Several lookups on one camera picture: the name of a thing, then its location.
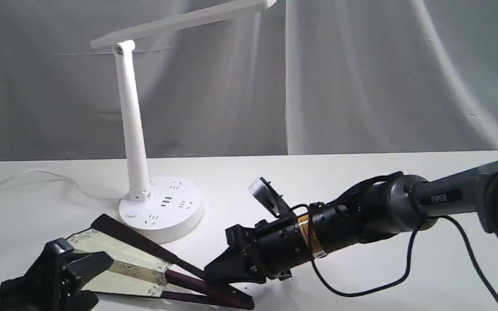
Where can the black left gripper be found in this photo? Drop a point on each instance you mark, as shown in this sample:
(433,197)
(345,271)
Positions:
(55,281)

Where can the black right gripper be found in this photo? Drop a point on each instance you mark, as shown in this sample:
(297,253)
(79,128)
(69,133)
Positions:
(268,251)

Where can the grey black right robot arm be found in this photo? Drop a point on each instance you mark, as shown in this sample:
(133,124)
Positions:
(372,210)

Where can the white desk lamp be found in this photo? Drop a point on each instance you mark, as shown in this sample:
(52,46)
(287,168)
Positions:
(167,208)

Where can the grey backdrop curtain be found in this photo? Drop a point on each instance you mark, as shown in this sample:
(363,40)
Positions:
(303,77)

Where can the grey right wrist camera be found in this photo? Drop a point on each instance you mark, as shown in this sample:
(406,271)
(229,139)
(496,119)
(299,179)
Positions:
(270,199)

